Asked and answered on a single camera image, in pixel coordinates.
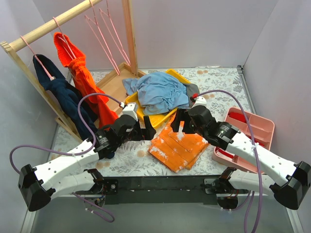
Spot wooden clothes rack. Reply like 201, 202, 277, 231
0, 0, 144, 142

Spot pink hanger with navy garment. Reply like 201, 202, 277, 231
20, 35, 55, 81

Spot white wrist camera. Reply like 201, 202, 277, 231
190, 93, 207, 108
121, 102, 138, 121

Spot empty pink hanger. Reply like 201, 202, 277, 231
99, 1, 131, 66
85, 0, 120, 75

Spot orange tie-dye shorts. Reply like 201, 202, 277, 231
148, 115, 210, 173

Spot navy blue garment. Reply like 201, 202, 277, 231
33, 54, 98, 140

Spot pink hanger with orange garment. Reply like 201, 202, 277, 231
52, 17, 76, 60

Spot empty pink hanger right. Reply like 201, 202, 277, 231
99, 1, 131, 66

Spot red cloth front compartment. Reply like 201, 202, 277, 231
215, 148, 236, 160

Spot pink compartment organizer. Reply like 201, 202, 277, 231
212, 107, 275, 173

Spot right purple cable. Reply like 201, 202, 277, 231
196, 89, 264, 233

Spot empty pink hanger left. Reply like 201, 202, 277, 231
85, 0, 120, 75

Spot bright orange garment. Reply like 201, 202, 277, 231
53, 32, 118, 127

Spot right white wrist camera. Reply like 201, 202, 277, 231
190, 93, 207, 108

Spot purple cable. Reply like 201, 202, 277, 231
196, 89, 264, 233
9, 93, 122, 174

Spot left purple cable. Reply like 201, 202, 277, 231
9, 93, 122, 174

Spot grey shorts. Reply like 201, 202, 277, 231
184, 83, 200, 108

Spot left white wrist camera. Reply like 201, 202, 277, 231
121, 102, 138, 121

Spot yellow plastic tray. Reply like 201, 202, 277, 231
125, 69, 191, 128

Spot light blue shorts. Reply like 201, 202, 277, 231
122, 72, 189, 115

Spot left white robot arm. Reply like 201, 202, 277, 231
18, 115, 156, 212

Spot floral patterned table mat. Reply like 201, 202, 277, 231
48, 67, 256, 177

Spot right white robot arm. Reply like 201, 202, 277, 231
171, 105, 311, 210

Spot red cloth in organizer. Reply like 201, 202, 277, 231
228, 112, 246, 123

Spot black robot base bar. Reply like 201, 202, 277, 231
77, 175, 248, 209

